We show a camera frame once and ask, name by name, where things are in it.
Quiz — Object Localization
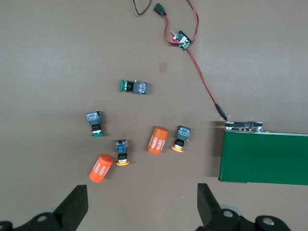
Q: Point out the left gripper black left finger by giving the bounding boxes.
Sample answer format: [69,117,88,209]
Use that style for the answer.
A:
[0,184,89,231]

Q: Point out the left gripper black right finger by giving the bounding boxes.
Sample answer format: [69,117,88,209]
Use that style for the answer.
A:
[196,183,293,231]

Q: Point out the yellow-capped push button switch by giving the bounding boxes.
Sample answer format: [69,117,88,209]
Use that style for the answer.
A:
[115,139,130,167]
[171,125,192,153]

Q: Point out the orange cylinder marked 4680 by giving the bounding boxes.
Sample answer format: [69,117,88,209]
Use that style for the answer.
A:
[88,154,114,184]
[146,126,170,155]

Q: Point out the green-capped push button switch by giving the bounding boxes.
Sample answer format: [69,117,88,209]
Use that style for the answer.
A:
[85,110,105,137]
[119,78,149,95]

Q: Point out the green conveyor belt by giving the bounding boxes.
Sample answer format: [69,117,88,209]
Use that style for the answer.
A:
[218,119,308,186]

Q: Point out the small controller circuit board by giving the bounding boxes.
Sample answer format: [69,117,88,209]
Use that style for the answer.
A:
[171,30,193,51]

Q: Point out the black plug connector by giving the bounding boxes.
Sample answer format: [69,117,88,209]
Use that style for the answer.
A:
[153,2,167,17]

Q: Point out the red conveyor power cable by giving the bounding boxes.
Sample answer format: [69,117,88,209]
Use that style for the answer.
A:
[185,47,230,122]

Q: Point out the long red wire pair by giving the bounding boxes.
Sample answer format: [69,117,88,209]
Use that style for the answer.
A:
[186,0,201,49]

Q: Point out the short red wire pair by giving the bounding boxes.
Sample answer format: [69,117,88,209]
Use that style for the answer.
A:
[162,14,181,47]

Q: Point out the thin black looped cable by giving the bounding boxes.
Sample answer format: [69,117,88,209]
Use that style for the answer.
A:
[132,0,153,17]

